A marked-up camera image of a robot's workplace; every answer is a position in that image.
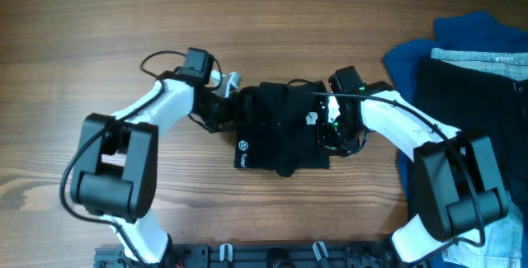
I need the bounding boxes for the black t-shirt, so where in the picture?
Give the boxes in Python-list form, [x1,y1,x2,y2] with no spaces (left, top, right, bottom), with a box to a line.
[234,81,330,177]

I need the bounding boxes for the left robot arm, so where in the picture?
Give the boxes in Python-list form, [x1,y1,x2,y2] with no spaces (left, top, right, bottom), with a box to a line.
[59,48,241,267]

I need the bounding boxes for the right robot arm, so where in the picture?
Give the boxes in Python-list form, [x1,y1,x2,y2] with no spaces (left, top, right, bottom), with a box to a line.
[313,67,508,267]

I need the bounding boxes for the dark folded garment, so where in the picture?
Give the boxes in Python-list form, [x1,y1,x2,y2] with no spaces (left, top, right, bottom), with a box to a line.
[412,58,527,214]

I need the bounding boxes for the blue garment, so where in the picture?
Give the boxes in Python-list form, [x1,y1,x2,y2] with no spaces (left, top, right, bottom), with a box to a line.
[383,11,527,102]

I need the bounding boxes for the grey patterned garment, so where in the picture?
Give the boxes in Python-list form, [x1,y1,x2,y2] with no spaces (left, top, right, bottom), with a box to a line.
[431,48,527,81]

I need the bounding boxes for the light blue jeans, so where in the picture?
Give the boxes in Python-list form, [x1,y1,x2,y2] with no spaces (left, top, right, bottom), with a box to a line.
[441,192,524,268]

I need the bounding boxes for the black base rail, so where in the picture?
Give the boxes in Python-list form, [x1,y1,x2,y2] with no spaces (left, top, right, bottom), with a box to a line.
[93,241,397,268]

